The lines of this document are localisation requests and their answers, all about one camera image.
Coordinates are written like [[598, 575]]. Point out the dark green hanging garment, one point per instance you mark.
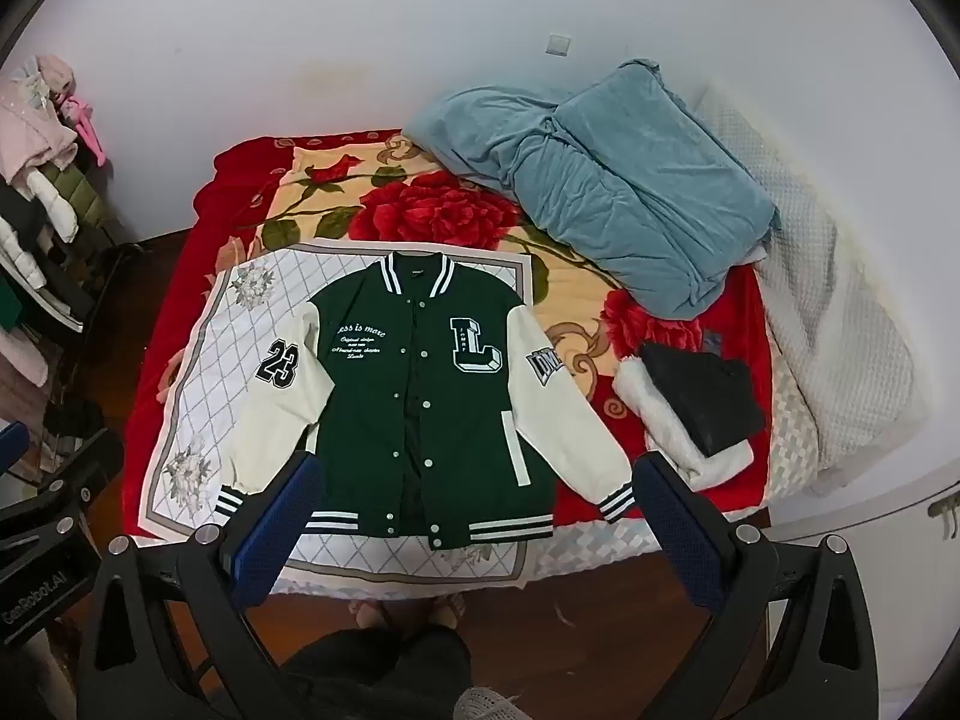
[[7, 300]]

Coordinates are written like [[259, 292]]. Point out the black clothes rack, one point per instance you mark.
[[90, 285]]

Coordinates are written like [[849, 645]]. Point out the pink clothes hanger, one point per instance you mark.
[[86, 127]]

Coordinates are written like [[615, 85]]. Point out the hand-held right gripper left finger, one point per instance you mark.
[[276, 536]]

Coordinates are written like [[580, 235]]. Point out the grey knit cloth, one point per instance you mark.
[[487, 705]]

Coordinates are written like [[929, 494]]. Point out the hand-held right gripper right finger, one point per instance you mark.
[[684, 536]]

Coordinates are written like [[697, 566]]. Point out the white diamond-pattern floral cloth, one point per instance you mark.
[[217, 345]]

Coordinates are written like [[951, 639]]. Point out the person's pink slippers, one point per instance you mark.
[[409, 607]]

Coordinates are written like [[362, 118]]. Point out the green and white varsity jacket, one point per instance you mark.
[[420, 397]]

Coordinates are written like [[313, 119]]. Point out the pink quilted jacket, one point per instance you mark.
[[34, 112]]

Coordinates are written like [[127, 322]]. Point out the black folded garment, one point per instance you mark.
[[705, 397]]

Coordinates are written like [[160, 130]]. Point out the white textured bedspread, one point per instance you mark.
[[817, 300]]

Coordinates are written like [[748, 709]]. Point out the person's dark pants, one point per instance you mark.
[[375, 679]]

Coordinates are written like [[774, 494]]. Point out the white puffer garment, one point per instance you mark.
[[30, 240]]

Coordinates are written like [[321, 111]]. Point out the blue-grey quilt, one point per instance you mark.
[[637, 180]]

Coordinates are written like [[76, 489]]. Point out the olive puffer garment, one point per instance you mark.
[[71, 191]]

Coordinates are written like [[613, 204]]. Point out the white fluffy cloth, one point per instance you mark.
[[675, 435]]

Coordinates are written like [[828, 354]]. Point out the white wall socket plate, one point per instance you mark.
[[559, 43]]

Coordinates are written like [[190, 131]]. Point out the red floral blanket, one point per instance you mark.
[[442, 202]]

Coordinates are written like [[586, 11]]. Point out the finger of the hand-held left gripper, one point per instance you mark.
[[75, 480]]

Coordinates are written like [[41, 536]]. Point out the pale pink hanging cloth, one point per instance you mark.
[[19, 360]]

